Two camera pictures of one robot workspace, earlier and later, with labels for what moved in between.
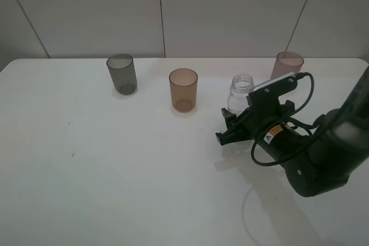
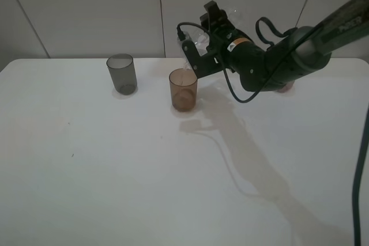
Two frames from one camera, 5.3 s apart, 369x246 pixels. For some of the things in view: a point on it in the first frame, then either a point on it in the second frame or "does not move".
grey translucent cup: (123, 72) does not move
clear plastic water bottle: (241, 86) to (198, 38)
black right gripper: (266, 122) to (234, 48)
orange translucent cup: (183, 83) does not move
